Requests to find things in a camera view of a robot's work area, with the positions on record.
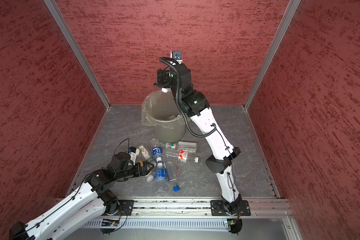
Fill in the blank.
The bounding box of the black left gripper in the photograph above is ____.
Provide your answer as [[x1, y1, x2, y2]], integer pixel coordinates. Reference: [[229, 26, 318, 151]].
[[115, 161, 155, 181]]

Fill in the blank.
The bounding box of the blue cap clear bottle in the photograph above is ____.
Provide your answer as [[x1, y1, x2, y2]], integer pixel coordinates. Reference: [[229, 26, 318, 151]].
[[166, 161, 180, 192]]

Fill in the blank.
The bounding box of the red white label bottle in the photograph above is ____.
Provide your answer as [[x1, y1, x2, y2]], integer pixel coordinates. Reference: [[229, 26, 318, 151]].
[[163, 149, 199, 163]]

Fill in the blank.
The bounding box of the small blue label bottle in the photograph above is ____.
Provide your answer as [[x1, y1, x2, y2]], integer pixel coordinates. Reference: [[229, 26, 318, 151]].
[[161, 88, 171, 93]]

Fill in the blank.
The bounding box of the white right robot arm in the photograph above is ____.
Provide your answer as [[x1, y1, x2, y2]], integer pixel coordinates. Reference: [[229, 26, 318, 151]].
[[154, 58, 242, 215]]

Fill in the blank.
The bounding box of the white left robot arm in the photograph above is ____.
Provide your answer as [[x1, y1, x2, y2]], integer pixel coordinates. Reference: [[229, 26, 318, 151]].
[[9, 152, 155, 240]]

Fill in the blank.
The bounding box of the blue label bottle near bin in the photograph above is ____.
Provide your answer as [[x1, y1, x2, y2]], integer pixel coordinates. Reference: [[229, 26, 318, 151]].
[[151, 138, 163, 163]]

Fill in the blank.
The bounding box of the clear plastic bin liner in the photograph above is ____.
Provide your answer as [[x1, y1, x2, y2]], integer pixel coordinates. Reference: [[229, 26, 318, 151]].
[[141, 89, 185, 129]]

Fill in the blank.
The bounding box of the grey mesh waste bin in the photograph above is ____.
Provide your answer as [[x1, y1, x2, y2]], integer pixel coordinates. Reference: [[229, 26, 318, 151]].
[[141, 90, 186, 144]]

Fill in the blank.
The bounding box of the yellow label tea bottle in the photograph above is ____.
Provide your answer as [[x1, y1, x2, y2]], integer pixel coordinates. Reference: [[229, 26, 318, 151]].
[[138, 161, 155, 182]]

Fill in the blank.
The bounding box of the crane label clear bottle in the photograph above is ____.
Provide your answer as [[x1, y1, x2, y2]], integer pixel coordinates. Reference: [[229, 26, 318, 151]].
[[139, 145, 151, 160]]

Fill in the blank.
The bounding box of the Pocari Sweat blue bottle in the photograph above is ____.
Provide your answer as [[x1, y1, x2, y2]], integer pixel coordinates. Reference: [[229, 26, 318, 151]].
[[154, 161, 168, 193]]

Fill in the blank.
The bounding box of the green band square bottle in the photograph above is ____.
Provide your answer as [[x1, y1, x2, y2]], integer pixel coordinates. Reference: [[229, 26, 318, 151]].
[[165, 141, 198, 153]]

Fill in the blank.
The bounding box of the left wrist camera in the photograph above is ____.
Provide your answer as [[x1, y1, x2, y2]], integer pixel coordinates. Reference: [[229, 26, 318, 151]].
[[128, 147, 140, 165]]

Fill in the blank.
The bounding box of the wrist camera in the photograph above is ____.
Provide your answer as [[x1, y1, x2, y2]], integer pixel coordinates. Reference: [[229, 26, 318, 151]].
[[171, 51, 183, 64], [128, 147, 140, 165]]

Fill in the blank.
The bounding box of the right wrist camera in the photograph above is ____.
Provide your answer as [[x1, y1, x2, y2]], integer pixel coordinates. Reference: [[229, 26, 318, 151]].
[[171, 51, 183, 64]]

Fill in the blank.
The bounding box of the black corrugated cable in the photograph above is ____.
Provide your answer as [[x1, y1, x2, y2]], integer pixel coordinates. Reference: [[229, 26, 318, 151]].
[[158, 56, 218, 139]]

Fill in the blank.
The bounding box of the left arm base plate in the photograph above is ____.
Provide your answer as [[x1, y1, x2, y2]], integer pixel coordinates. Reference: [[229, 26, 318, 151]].
[[115, 200, 135, 216]]

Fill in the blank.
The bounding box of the white perforated cable duct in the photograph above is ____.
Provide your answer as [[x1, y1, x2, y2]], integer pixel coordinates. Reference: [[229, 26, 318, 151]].
[[81, 218, 230, 231]]

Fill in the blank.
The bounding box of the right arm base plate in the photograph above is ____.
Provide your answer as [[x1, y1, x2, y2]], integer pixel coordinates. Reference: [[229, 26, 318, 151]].
[[210, 200, 251, 217]]

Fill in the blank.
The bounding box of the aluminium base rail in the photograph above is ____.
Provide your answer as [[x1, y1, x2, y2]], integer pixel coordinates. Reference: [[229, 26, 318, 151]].
[[56, 197, 292, 219]]

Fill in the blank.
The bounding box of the left aluminium corner post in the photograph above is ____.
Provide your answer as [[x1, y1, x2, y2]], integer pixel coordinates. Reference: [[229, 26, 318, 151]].
[[44, 0, 112, 111]]

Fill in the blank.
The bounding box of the aluminium corner post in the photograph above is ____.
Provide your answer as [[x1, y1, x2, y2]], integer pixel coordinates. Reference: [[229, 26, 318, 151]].
[[44, 0, 112, 111], [244, 0, 301, 111]]

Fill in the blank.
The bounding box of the right aluminium corner post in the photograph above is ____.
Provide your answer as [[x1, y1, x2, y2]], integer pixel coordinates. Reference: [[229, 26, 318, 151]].
[[244, 0, 301, 111]]

